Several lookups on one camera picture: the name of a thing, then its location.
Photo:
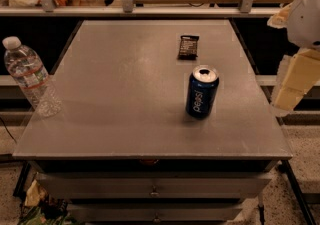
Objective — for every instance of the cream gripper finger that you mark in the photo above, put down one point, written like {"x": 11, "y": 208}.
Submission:
{"x": 296, "y": 75}
{"x": 279, "y": 20}

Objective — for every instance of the black rxbar chocolate wrapper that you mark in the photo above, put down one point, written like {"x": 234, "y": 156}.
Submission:
{"x": 188, "y": 47}

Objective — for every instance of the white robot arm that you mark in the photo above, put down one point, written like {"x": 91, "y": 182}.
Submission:
{"x": 303, "y": 25}

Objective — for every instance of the clear plastic water bottle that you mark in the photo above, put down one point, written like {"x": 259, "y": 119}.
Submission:
{"x": 27, "y": 69}

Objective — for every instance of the blue pepsi can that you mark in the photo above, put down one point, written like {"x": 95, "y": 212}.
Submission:
{"x": 202, "y": 88}

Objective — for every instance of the lower grey drawer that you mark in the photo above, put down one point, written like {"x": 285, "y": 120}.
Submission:
{"x": 154, "y": 212}

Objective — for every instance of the grey drawer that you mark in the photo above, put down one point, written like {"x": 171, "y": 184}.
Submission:
{"x": 154, "y": 212}
{"x": 105, "y": 186}

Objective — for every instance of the upper grey drawer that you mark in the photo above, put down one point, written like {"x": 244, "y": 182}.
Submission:
{"x": 105, "y": 186}

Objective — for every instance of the snack bags on floor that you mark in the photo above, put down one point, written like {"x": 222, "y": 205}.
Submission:
{"x": 39, "y": 208}

